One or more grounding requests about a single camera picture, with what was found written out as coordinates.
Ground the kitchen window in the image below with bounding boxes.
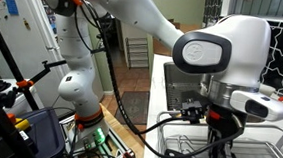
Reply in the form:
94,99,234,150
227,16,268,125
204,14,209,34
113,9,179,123
227,0,283,21

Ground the dark blue storage bin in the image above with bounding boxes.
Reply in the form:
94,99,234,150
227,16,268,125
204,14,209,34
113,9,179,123
0,103,69,158

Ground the black cable connector block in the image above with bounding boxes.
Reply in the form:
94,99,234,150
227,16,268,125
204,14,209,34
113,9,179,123
179,97,210,126

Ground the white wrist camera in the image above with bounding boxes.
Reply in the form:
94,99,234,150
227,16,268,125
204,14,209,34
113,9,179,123
228,89,283,123

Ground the large brown cardboard box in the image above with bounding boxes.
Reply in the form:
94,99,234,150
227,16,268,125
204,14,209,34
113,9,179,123
151,19,205,59

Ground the white refrigerator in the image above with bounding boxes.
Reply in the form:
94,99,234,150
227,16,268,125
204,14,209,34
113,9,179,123
0,0,73,89

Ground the black tripod with orange clamps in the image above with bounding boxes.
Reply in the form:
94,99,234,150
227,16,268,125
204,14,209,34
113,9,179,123
0,7,72,158

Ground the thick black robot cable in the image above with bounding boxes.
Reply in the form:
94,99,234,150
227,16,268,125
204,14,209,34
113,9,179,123
60,0,255,158

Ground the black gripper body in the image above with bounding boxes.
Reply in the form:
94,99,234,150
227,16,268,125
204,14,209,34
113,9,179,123
205,106,248,144

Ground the stainless steel sink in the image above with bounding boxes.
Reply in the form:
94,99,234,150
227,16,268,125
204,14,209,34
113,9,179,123
159,60,217,115

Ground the dark patterned floor rug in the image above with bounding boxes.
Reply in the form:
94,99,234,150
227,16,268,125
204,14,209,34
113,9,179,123
113,88,151,127

